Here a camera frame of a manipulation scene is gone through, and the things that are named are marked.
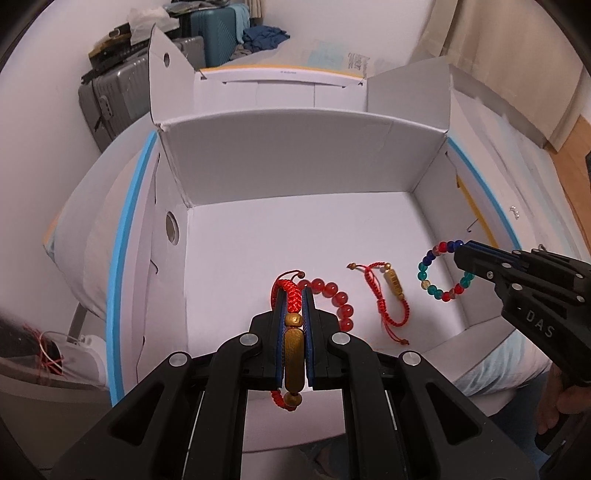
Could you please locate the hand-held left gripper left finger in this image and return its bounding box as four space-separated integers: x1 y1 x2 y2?
51 288 287 480

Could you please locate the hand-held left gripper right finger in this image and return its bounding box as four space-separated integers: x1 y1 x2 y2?
305 291 541 480

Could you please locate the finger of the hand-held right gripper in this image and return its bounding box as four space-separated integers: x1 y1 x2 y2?
468 241 553 274
455 241 525 296

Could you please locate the red cord bracelet gold tube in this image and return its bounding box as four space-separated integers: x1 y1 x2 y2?
269 269 308 412

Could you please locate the red bead bracelet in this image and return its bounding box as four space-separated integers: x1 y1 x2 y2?
298 277 355 333

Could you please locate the multicolour glass bead bracelet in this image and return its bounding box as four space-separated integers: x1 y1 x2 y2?
418 239 476 302

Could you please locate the red cord bracelet engraved tag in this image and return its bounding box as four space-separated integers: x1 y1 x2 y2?
347 261 411 346

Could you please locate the sky print cardboard box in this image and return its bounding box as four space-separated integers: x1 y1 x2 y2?
105 22 522 455

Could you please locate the person's right hand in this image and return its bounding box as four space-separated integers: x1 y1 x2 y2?
538 364 591 437

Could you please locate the white plastic device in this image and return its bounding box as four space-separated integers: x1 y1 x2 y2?
60 335 108 393

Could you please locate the wide beige curtain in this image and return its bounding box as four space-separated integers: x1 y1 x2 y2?
411 0 591 151

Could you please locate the grey suitcase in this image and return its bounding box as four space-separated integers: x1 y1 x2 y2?
78 60 155 153

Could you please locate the silver suitcase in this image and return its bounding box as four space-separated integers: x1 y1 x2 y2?
172 36 206 71

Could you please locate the blue clothes pile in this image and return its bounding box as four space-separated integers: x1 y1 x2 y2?
242 25 291 51

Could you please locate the teal suitcase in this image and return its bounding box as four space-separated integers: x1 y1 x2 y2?
178 4 247 69

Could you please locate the dark clutter pile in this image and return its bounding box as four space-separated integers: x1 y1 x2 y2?
88 9 155 70

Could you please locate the red wire bundle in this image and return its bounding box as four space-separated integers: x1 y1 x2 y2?
23 323 65 377

